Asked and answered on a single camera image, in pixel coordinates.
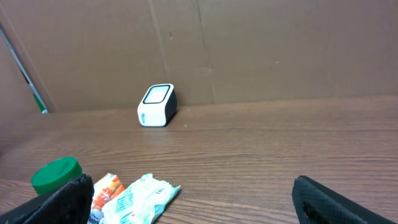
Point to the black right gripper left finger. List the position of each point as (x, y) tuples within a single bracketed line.
[(70, 203)]

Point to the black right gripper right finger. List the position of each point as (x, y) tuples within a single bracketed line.
[(316, 204)]

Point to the green lid jar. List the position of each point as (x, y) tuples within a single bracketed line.
[(55, 174)]

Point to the orange Kleenex tissue pack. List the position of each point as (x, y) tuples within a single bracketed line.
[(106, 189)]

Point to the green wet wipes pack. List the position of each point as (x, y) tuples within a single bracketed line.
[(142, 202)]

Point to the white barcode scanner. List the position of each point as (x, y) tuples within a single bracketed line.
[(158, 106)]

